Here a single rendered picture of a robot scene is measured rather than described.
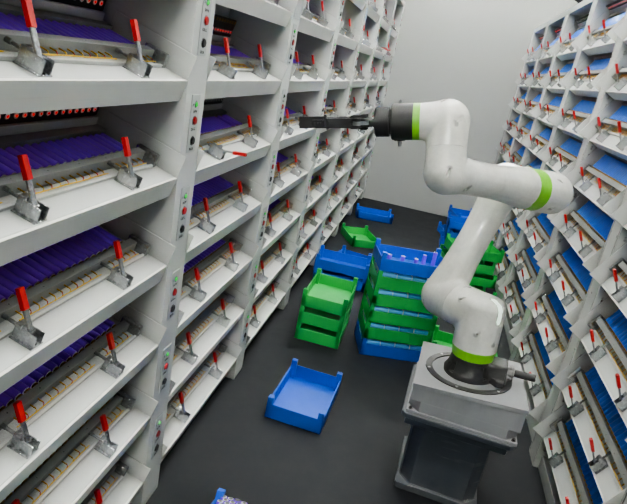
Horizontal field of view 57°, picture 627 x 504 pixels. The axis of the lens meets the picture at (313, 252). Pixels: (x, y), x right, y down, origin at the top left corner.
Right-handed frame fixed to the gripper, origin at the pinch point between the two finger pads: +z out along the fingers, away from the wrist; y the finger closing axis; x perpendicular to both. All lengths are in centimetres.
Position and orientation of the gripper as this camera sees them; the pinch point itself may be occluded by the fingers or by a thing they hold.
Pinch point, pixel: (312, 122)
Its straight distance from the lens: 154.7
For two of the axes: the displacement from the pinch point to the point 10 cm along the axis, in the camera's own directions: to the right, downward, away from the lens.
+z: -9.8, -0.4, 2.1
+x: -0.2, -9.6, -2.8
